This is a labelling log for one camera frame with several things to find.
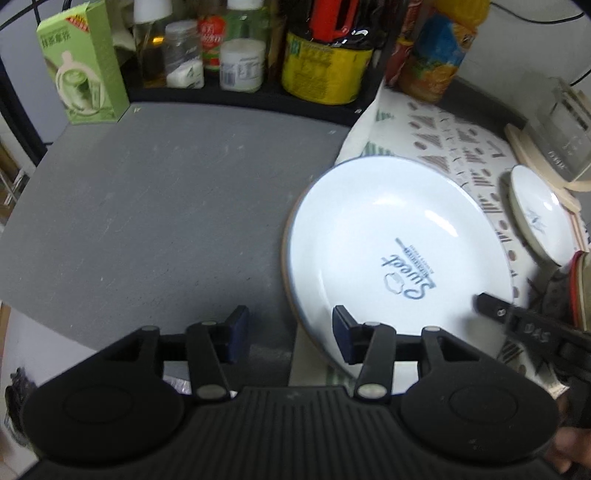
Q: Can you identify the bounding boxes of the white labelled jar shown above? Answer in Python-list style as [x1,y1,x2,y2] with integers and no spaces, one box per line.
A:
[219,38,267,92]

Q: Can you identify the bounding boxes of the tall clear greenish bottle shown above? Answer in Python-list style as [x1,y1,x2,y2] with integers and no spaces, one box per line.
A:
[226,0,271,47]

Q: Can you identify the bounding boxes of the black metal rack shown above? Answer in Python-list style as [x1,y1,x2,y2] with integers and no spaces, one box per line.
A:
[0,0,386,222]

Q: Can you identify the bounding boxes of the orange juice bottle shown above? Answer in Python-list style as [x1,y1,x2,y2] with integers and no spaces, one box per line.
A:
[399,0,491,103]

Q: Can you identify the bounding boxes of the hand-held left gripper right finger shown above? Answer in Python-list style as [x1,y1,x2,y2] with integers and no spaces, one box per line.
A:
[332,305,481,401]

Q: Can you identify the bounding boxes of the black plug cable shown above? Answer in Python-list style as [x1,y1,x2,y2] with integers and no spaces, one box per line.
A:
[489,0,591,24]

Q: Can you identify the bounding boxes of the patterned fringed cloth mat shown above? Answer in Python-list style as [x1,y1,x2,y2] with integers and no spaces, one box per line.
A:
[335,83,591,398]

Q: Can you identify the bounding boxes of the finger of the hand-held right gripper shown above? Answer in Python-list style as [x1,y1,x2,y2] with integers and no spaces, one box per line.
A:
[475,292,591,358]

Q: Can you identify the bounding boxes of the green carton box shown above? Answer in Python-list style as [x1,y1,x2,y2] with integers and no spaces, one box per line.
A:
[37,0,131,125]

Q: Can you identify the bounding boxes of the small red label bottle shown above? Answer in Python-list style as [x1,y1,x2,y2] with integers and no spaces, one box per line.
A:
[198,14,227,75]

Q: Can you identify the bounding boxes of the oil bottle with white cap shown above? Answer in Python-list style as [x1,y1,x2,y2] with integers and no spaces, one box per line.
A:
[133,0,174,88]

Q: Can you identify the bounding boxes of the white plate with dark rim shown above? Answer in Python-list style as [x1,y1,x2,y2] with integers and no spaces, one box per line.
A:
[281,203,361,374]

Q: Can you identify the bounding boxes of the beige kettle base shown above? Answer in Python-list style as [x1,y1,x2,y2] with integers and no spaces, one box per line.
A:
[504,122,591,252]

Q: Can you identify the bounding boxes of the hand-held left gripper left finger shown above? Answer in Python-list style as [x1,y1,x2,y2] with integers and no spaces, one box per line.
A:
[104,305,250,403]

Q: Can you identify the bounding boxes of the clear jar with white contents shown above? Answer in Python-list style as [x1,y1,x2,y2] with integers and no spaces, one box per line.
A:
[164,21,205,89]

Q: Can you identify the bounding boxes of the person's right hand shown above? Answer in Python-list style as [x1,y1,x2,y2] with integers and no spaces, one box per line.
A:
[551,399,591,474]

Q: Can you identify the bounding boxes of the white plate with blue print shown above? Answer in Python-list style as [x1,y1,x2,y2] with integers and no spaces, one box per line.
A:
[283,156,516,386]

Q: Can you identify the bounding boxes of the dark bottle with yellow label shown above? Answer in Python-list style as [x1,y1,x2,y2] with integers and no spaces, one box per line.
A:
[281,0,384,104]

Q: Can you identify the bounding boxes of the glass measuring jug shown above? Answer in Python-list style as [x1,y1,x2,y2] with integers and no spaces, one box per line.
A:
[524,76,591,183]

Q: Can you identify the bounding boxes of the red bowl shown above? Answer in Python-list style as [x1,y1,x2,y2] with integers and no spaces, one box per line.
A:
[567,251,591,332]

